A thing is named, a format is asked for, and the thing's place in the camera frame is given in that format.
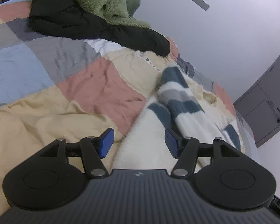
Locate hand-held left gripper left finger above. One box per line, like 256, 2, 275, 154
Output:
38, 128, 115, 179

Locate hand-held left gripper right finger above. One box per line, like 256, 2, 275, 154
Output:
164, 128, 242, 179

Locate cream striped fluffy sweater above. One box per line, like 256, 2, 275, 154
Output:
112, 66, 242, 175

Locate patchwork quilt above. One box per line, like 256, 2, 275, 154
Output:
0, 0, 262, 220

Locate grey door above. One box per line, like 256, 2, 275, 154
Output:
233, 49, 280, 148

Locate black garment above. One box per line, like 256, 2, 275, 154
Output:
28, 0, 171, 57

